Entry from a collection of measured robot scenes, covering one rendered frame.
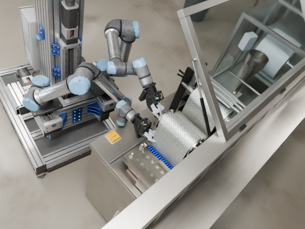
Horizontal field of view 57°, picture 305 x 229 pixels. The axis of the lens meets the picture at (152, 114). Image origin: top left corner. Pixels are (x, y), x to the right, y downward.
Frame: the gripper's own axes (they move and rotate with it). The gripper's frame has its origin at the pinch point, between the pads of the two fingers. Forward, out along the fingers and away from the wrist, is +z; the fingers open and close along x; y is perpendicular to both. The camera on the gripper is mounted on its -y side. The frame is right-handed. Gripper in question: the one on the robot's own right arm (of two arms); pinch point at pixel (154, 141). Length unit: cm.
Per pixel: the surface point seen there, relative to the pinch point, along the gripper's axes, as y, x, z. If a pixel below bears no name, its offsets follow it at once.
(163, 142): 5.7, -0.2, 5.7
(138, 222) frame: 56, -64, 37
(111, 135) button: -16.5, -10.7, -26.8
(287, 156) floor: -109, 196, 82
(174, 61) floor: -109, 198, -117
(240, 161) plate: 35, 4, 46
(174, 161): -0.7, -0.3, 18.2
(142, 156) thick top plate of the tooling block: -6.0, -11.0, 2.0
